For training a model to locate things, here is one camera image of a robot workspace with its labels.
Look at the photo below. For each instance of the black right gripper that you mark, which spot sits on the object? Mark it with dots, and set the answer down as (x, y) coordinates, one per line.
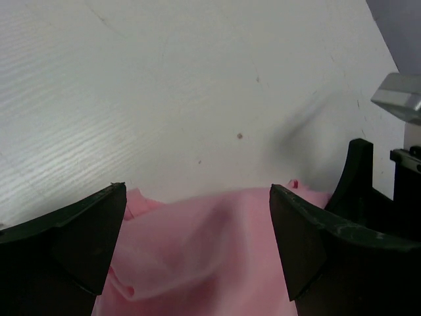
(356, 200)

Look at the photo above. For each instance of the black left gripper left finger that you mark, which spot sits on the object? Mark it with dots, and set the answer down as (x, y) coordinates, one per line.
(57, 264)

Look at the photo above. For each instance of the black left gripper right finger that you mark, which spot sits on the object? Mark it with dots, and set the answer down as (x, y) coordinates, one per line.
(333, 266)

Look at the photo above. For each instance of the pink t shirt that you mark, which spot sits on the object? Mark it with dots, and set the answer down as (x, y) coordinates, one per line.
(208, 255)

